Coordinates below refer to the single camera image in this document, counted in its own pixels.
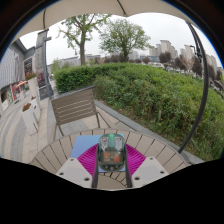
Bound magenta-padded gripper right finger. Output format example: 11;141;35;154
124;143;170;189

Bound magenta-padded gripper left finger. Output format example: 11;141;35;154
55;143;100;190

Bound blue square mouse pad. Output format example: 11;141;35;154
69;134;128;174

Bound brown slatted outdoor chair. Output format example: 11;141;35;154
50;87;116;141

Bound low white flower planter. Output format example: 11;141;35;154
20;102;40;136

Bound dark curved parasol pole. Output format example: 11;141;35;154
177;21;211;155

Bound tall white flower planter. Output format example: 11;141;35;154
25;72;41;101

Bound grey sign pillar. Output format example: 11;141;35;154
34;29;55;101

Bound grey shopfront building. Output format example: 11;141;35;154
0;39;37;115

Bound distant apartment buildings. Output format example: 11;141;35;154
147;39;224;73

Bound bare-trunked leaning tree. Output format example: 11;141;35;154
57;13;111;67

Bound round-crowned green tree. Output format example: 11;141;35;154
98;18;152;64

